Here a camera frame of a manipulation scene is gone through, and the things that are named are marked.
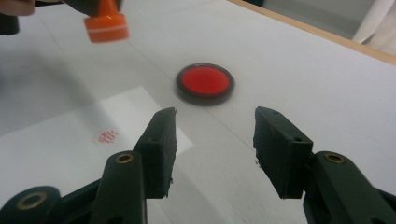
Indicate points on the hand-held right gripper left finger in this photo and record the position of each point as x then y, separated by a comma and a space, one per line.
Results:
155, 155

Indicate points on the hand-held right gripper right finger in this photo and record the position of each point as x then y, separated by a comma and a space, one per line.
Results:
286, 155

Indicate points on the white paper sheet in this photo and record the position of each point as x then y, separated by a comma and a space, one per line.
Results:
62, 130

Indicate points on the large white table cover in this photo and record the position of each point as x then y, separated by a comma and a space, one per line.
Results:
280, 46

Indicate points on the white-legged desk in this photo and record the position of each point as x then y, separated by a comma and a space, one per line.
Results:
376, 25

